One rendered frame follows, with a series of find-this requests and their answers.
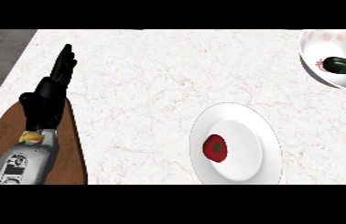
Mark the white bowl with pink print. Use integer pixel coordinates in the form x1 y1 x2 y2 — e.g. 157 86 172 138
298 29 346 90

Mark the brown wooden board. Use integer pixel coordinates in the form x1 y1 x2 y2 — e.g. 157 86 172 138
0 99 89 186

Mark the red tomato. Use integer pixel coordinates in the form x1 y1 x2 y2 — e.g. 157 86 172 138
202 133 230 164

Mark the dark green vegetable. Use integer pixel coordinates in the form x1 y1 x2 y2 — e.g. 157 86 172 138
323 56 346 74

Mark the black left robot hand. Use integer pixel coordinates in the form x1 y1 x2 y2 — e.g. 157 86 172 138
18 43 79 133

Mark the white round plate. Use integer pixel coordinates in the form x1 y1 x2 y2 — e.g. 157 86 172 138
188 101 285 186

